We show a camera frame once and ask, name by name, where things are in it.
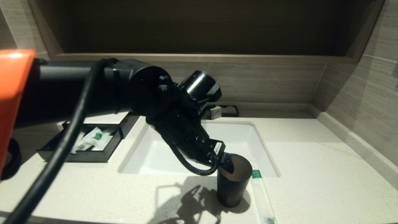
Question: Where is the black soap dish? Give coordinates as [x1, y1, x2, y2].
[221, 105, 239, 117]

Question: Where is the long green label packet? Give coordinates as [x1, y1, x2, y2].
[250, 162, 278, 224]

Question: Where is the white sink basin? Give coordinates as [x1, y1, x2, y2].
[118, 120, 280, 178]

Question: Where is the square shower cap packet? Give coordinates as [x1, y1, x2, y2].
[79, 126, 115, 152]

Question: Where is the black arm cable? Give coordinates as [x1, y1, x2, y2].
[3, 58, 219, 224]

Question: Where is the dark tumbler cup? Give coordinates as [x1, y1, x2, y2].
[217, 153, 253, 208]

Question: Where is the long dental kit packet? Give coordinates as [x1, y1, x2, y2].
[70, 134, 86, 154]

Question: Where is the black glossy drawer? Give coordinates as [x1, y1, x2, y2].
[37, 124, 123, 163]

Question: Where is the small green label packet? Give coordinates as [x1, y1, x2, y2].
[93, 138, 114, 152]

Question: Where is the wooden wall shelf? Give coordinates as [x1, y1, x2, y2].
[28, 0, 385, 64]

